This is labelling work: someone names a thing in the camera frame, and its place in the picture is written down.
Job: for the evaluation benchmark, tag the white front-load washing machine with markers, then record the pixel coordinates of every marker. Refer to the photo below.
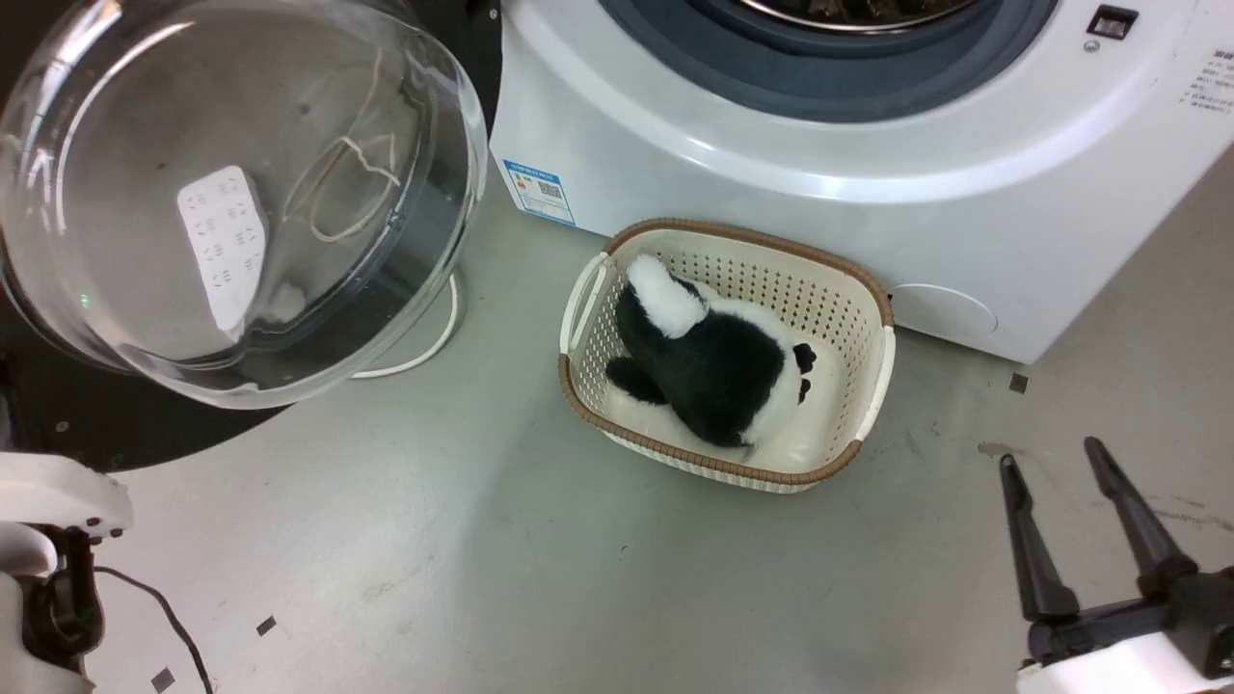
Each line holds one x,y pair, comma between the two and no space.
771,164

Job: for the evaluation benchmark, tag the glass washing machine door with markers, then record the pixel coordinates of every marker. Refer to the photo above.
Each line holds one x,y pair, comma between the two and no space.
145,106

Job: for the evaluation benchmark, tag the cream plastic laundry basket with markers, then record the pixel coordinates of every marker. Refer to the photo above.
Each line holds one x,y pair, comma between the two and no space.
839,405

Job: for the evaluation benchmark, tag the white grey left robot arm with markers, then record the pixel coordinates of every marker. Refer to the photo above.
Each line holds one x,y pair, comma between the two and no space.
43,501

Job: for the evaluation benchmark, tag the steel washing machine drum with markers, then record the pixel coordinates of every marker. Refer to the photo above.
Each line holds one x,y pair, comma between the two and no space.
858,12

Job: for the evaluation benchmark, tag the small black floor tape marker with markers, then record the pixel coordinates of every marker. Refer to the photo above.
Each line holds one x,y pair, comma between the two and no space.
1018,384
163,680
266,627

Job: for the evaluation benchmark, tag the black door latch slot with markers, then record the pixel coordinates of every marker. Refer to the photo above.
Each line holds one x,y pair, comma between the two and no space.
1112,21

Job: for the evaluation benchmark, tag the black white panda plush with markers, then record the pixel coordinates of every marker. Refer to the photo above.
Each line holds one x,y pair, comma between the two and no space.
709,366

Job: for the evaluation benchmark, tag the grey rubber door gasket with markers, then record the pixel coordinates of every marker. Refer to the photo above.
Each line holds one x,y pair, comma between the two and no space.
829,82

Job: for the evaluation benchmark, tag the blue energy label sticker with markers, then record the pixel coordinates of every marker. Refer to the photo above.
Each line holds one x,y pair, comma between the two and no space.
540,191

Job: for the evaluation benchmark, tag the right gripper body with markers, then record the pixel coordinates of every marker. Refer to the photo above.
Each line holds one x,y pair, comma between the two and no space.
1157,655

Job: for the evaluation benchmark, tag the white power strip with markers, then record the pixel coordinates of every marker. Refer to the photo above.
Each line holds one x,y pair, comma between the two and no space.
224,246

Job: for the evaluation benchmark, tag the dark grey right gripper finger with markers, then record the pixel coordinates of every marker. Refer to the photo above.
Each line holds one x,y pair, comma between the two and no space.
1039,569
1142,535

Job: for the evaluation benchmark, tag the round filter cover panel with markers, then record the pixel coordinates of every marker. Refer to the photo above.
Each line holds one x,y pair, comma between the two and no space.
950,310

